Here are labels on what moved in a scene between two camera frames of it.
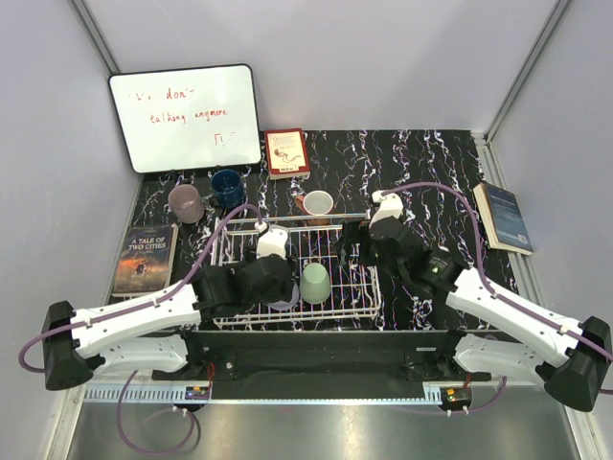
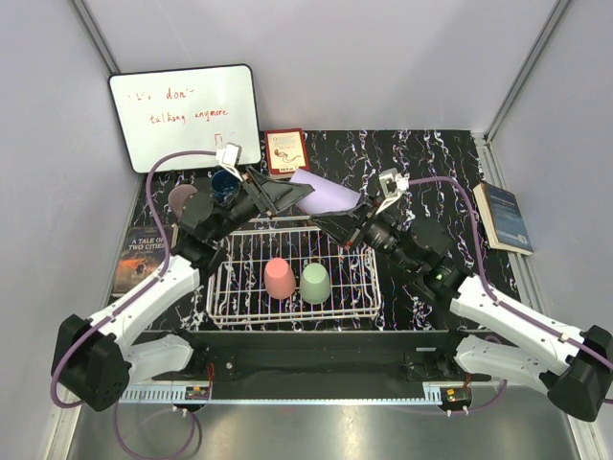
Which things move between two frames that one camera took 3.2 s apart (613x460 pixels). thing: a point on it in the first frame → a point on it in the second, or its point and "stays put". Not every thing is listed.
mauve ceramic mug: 186,203 stays put
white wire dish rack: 354,291 stays put
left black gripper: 283,293 → 271,196
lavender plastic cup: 287,305 → 328,196
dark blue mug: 228,187 stays put
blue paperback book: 504,221 stays put
